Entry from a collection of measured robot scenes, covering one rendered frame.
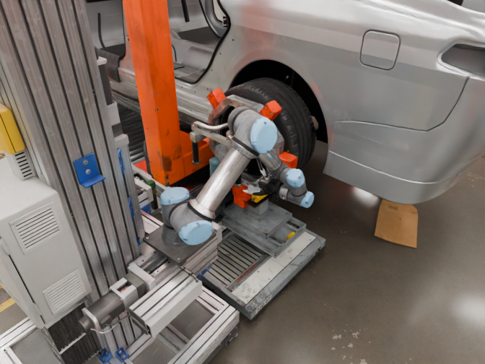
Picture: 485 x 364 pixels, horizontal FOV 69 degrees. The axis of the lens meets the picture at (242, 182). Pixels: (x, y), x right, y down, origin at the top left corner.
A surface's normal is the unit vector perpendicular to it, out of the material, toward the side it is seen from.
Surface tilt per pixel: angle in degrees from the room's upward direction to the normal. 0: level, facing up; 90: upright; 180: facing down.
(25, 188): 0
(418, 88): 90
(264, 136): 85
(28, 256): 90
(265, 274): 0
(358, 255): 0
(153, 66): 90
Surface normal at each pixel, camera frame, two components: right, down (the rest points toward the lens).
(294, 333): 0.01, -0.82
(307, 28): -0.67, 0.42
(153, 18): 0.74, 0.39
